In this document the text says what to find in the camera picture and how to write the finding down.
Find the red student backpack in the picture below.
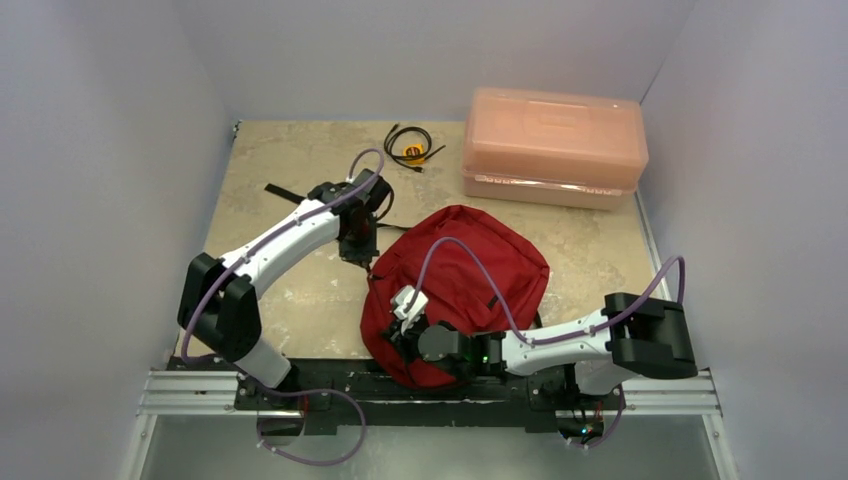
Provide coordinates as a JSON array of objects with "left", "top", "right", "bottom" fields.
[{"left": 360, "top": 205, "right": 550, "bottom": 389}]

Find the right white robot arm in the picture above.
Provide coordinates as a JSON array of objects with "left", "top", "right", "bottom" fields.
[{"left": 382, "top": 286, "right": 698, "bottom": 407}]

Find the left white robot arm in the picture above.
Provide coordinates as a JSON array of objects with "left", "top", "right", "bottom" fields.
[{"left": 177, "top": 169, "right": 393, "bottom": 409}]

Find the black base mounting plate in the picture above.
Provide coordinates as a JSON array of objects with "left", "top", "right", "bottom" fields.
[{"left": 165, "top": 356, "right": 654, "bottom": 437}]

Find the translucent orange plastic box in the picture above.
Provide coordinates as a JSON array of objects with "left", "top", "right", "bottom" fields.
[{"left": 460, "top": 88, "right": 649, "bottom": 211}]

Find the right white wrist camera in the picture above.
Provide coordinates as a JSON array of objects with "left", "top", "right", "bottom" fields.
[{"left": 391, "top": 285, "right": 428, "bottom": 334}]

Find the black cable with orange tag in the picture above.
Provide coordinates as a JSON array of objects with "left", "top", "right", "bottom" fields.
[{"left": 383, "top": 123, "right": 446, "bottom": 174}]

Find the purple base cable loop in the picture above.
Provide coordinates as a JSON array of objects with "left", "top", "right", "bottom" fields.
[{"left": 238, "top": 377, "right": 368, "bottom": 468}]

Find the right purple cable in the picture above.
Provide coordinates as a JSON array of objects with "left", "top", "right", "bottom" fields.
[{"left": 405, "top": 237, "right": 687, "bottom": 347}]

